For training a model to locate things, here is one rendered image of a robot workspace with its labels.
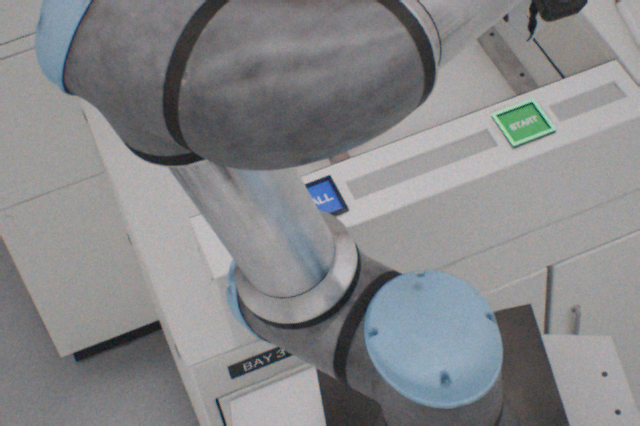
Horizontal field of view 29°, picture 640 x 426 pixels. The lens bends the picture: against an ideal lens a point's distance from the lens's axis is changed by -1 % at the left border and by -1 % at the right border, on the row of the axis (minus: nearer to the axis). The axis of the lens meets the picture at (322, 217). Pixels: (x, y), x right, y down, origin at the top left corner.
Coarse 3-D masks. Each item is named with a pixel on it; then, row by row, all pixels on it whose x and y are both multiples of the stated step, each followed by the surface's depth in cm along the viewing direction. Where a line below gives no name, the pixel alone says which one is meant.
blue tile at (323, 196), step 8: (320, 184) 143; (328, 184) 143; (312, 192) 143; (320, 192) 142; (328, 192) 142; (320, 200) 142; (328, 200) 142; (336, 200) 141; (320, 208) 141; (328, 208) 141; (336, 208) 141
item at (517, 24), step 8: (528, 0) 130; (520, 8) 130; (512, 16) 130; (520, 16) 131; (512, 24) 131; (520, 24) 132; (512, 32) 133; (520, 32) 133; (528, 32) 133; (520, 40) 135
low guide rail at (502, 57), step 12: (480, 36) 173; (492, 36) 172; (492, 48) 171; (504, 48) 170; (492, 60) 172; (504, 60) 169; (516, 60) 168; (504, 72) 170; (516, 72) 167; (516, 84) 167; (528, 84) 165
